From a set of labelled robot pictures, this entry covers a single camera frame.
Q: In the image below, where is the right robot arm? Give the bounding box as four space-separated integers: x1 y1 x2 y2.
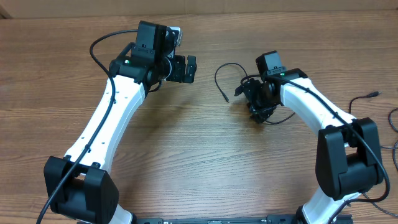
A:
235 51 391 223

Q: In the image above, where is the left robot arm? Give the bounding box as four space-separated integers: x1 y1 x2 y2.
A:
44 21 197 223

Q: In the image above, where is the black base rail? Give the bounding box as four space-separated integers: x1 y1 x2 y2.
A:
137 215 295 224

